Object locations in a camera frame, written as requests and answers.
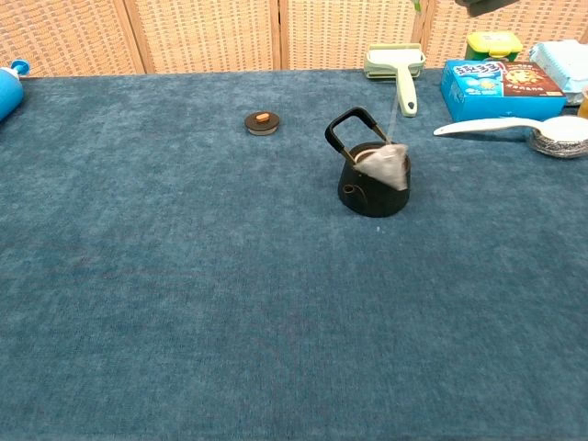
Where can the small black lid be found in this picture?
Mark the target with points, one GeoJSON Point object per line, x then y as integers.
{"type": "Point", "coordinates": [262, 122]}

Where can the yellow lid green container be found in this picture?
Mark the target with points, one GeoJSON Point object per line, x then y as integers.
{"type": "Point", "coordinates": [494, 46]}

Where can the light blue wet wipes pack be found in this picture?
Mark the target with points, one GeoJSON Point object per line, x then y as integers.
{"type": "Point", "coordinates": [562, 62]}

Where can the woven bamboo folding screen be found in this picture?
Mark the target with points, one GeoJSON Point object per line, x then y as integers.
{"type": "Point", "coordinates": [206, 34]}

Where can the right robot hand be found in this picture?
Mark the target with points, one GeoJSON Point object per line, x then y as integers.
{"type": "Point", "coordinates": [480, 5]}

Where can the blue cookie box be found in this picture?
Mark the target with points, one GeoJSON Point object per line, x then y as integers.
{"type": "Point", "coordinates": [482, 94]}

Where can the blue detergent pump bottle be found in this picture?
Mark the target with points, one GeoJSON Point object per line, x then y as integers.
{"type": "Point", "coordinates": [9, 94]}

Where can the pale green lint roller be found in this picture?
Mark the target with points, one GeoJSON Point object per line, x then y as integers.
{"type": "Point", "coordinates": [406, 87]}

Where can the black kettle pot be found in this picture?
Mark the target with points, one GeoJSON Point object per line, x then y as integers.
{"type": "Point", "coordinates": [367, 200]}

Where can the blue table cloth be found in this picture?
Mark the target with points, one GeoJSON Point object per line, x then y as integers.
{"type": "Point", "coordinates": [184, 298]}

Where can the orange jelly cup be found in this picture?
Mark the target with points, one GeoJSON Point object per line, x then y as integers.
{"type": "Point", "coordinates": [584, 103]}

